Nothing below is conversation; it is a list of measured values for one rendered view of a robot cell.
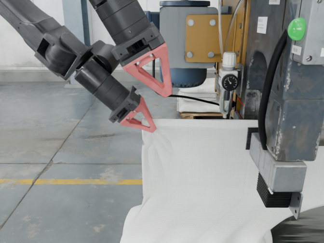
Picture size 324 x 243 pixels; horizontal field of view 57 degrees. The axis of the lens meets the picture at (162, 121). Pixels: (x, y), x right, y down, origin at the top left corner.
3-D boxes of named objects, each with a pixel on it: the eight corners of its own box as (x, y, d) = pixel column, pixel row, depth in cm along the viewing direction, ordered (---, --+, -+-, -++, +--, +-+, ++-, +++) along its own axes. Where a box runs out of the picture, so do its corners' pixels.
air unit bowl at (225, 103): (220, 115, 70) (222, 89, 68) (217, 111, 73) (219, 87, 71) (232, 115, 70) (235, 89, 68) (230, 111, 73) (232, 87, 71)
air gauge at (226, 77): (221, 91, 66) (222, 74, 65) (220, 89, 68) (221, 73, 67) (238, 91, 66) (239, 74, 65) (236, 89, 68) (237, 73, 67)
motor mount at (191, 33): (159, 69, 83) (159, 6, 77) (159, 65, 89) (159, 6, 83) (261, 69, 83) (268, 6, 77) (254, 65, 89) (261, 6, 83)
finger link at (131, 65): (184, 76, 48) (155, 24, 45) (191, 88, 42) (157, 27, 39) (148, 97, 49) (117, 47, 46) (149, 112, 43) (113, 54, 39)
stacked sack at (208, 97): (181, 103, 357) (181, 90, 352) (183, 89, 419) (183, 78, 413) (216, 104, 353) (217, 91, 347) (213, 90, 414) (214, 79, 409)
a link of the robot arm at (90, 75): (66, 79, 61) (79, 63, 57) (81, 63, 66) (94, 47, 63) (92, 101, 63) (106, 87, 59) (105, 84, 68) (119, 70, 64)
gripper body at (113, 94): (139, 89, 69) (114, 68, 67) (136, 103, 59) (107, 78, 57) (120, 109, 70) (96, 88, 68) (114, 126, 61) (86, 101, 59)
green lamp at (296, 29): (291, 41, 40) (294, 18, 39) (282, 39, 43) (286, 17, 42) (310, 41, 40) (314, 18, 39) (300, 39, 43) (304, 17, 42)
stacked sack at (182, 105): (177, 115, 351) (177, 103, 346) (175, 104, 392) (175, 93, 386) (234, 115, 351) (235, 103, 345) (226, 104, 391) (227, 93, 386)
